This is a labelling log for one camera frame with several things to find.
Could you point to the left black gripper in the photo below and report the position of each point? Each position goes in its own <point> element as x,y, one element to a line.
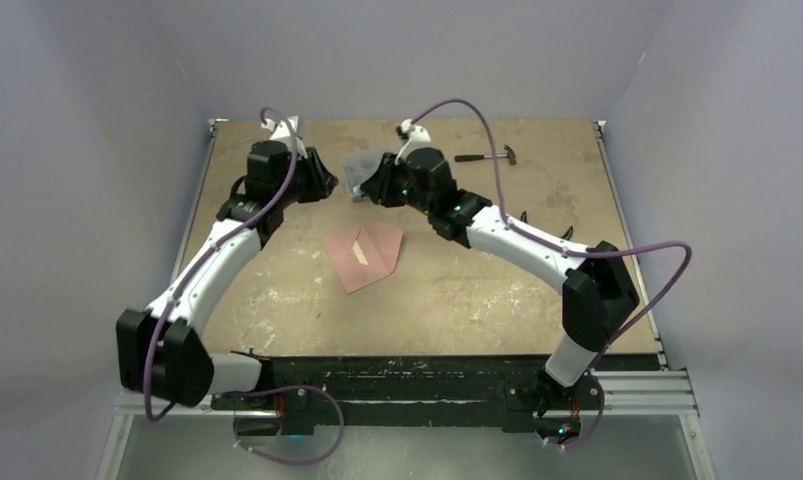
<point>322,180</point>

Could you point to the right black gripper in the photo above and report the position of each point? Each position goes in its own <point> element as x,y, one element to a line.
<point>380,186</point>

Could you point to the pink envelope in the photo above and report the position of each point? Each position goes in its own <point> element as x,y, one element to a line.
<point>380,242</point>

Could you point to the lined paper letter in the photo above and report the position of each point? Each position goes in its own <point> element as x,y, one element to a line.
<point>359,253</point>

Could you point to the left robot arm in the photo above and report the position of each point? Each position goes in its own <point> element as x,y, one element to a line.
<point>160,348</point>

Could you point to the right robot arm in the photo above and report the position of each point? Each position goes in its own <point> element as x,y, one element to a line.
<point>598,294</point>

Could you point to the clear plastic screw box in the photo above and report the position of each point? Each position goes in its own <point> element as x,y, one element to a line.
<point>358,166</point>

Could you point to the black pliers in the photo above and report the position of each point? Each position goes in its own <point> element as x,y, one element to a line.
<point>559,229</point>

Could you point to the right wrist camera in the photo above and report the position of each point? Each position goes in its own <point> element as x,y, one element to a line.
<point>411,135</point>

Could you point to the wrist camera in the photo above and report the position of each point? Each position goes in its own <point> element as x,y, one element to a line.
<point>411,135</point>
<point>286,132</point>

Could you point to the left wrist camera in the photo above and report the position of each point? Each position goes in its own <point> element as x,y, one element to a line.
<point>286,132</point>

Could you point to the black handled hammer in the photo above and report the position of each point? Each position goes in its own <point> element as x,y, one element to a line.
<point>506,153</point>

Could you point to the black base frame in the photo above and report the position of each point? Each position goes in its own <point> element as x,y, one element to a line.
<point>512,392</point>

